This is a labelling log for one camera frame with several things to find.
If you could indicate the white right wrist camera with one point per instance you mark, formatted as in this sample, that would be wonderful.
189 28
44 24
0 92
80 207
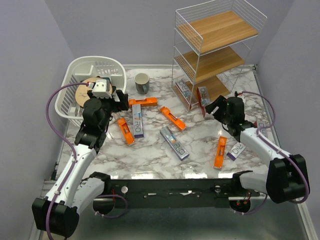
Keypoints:
239 95

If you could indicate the purple silver toothpaste box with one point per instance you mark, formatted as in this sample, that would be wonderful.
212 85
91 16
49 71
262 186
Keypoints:
174 143
236 150
138 131

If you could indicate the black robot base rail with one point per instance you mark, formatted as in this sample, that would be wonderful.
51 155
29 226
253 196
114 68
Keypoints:
169 193

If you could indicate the orange toothpaste box near mug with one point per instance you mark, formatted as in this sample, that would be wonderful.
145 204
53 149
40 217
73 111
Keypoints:
147 102

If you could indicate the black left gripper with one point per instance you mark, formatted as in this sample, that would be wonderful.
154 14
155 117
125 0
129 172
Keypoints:
123 98

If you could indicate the white plastic dish basket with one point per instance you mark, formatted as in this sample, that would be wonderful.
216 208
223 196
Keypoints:
83 68

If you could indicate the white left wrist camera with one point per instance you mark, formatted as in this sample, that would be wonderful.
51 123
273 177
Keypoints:
102 95

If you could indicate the dark green ceramic mug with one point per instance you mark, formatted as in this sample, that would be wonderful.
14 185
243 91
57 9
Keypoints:
142 83

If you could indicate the beige painted plate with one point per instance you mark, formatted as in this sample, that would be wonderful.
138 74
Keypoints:
81 94

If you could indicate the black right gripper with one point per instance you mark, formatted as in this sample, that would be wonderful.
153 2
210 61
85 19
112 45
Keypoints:
221 101

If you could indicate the orange toothpaste box left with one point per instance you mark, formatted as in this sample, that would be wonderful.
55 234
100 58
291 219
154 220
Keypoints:
125 131

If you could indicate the white wire wooden shelf rack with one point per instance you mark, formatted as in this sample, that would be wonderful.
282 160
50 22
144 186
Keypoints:
212 38

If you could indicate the orange toothpaste box centre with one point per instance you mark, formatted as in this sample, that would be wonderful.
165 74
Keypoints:
178 123

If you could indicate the orange toothpaste box right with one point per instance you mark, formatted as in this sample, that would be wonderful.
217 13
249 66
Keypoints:
220 152

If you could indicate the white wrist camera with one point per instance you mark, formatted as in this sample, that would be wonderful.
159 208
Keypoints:
239 95
102 95

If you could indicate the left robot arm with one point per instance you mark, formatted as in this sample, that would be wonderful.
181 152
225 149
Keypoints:
56 213

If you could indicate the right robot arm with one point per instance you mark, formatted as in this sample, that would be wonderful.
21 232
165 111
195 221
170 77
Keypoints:
287 177

